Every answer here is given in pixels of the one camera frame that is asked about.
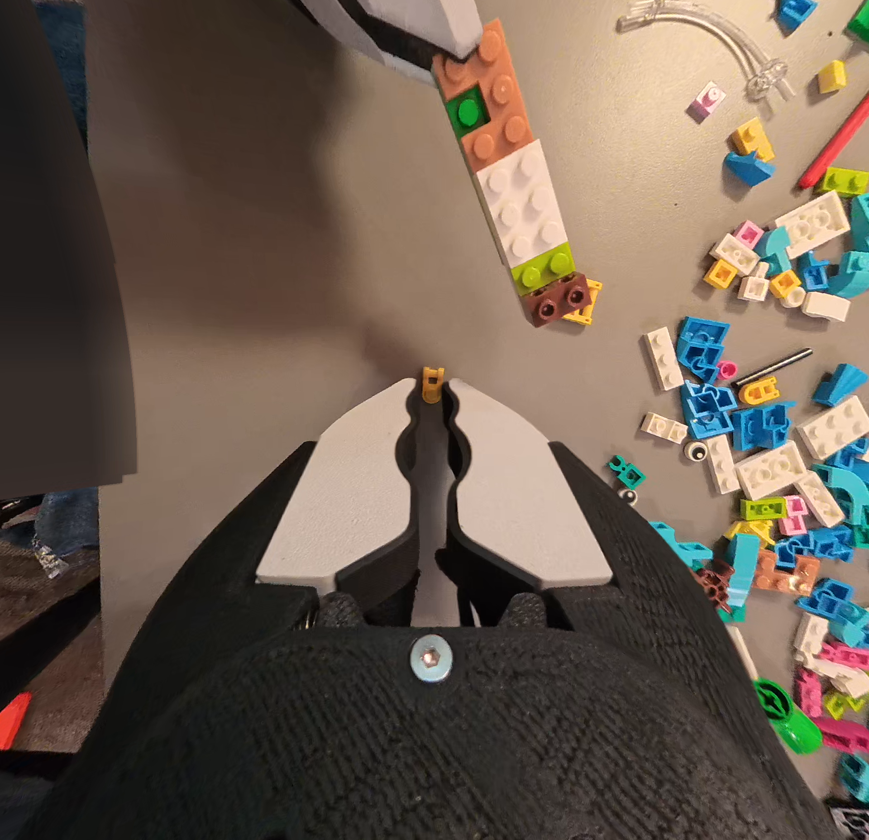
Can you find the pile of blue white bricks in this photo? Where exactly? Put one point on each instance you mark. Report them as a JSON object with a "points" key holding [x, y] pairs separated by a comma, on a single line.
{"points": [[767, 470]]}

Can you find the green round brick piece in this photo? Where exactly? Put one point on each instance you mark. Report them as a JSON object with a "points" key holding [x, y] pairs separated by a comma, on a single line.
{"points": [[791, 721]]}

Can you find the red toy bar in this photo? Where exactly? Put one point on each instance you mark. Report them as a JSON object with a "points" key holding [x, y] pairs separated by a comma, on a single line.
{"points": [[838, 147]]}

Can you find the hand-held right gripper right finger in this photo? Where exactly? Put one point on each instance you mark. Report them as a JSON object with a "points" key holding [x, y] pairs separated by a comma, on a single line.
{"points": [[529, 514]]}

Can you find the transparent curved plastic piece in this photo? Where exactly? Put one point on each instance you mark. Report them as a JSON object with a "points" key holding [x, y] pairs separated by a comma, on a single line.
{"points": [[713, 29]]}

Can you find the clear plastic wrapper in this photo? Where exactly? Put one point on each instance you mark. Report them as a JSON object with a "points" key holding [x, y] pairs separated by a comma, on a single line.
{"points": [[51, 560]]}

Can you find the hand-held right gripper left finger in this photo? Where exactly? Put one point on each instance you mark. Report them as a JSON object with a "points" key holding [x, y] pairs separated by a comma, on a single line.
{"points": [[326, 507]]}

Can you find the red plastic piece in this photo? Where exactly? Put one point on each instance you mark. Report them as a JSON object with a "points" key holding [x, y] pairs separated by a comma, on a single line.
{"points": [[12, 721]]}

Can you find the white eye tile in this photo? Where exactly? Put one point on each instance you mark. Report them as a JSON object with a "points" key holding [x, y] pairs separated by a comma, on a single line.
{"points": [[628, 497], [694, 450]]}

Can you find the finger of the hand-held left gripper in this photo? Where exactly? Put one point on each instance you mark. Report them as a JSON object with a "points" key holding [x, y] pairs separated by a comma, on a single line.
{"points": [[353, 18], [428, 5]]}

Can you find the multicolour toy brick strip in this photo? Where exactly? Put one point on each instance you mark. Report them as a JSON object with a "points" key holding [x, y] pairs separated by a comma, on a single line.
{"points": [[523, 202]]}

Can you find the thin black rod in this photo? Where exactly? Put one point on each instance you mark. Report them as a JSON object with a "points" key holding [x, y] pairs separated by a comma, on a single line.
{"points": [[774, 366]]}

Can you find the small yellow clip brick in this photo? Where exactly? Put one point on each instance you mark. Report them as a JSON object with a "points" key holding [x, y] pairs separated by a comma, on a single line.
{"points": [[432, 384]]}

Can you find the grey desk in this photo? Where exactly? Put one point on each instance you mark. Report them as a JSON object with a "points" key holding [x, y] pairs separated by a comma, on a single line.
{"points": [[271, 242]]}

